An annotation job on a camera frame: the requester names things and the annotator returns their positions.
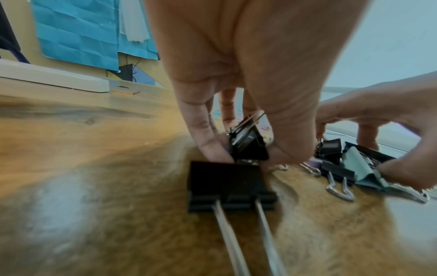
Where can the person's left hand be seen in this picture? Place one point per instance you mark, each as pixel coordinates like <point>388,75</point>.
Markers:
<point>256,54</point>

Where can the person's right hand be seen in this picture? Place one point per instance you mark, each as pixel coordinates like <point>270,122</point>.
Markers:
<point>392,105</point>

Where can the black binder clip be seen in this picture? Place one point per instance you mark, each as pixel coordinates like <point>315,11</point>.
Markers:
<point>249,145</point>

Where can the group of binder clips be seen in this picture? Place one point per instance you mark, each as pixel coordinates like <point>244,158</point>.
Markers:
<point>225,183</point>

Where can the window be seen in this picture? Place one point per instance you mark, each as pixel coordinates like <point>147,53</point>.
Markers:
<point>392,40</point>

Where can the white sheer cloth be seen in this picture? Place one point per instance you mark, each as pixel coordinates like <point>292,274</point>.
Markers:
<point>135,21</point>

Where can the wooden table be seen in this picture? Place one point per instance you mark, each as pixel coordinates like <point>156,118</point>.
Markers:
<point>102,175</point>

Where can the white power strip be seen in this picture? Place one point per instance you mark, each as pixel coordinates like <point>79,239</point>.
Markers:
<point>51,76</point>

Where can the black monitor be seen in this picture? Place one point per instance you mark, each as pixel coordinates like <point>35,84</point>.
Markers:
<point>7,24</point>

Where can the blue wall panel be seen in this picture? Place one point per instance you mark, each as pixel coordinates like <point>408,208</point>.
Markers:
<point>75,29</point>

